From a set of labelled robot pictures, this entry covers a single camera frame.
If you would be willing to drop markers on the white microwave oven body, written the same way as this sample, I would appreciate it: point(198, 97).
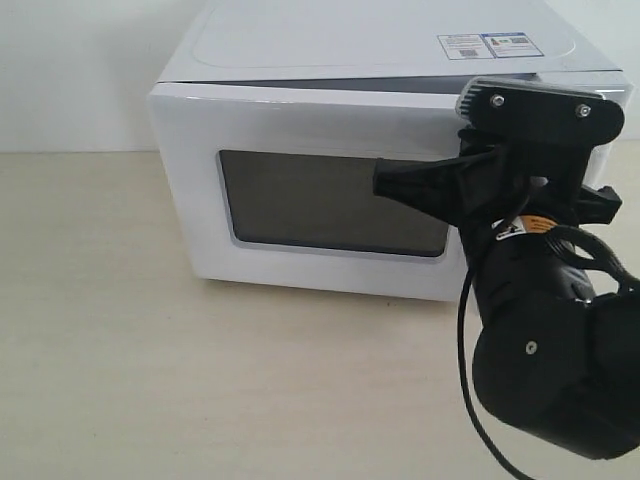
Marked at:
point(381, 46)

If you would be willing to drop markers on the white microwave door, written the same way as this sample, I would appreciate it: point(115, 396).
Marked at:
point(275, 186)

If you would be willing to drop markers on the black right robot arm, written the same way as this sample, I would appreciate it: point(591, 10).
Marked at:
point(558, 352)

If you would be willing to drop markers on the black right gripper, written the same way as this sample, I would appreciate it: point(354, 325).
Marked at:
point(493, 182)

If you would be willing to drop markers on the blue white warning sticker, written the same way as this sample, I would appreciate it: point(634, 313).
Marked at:
point(489, 46)

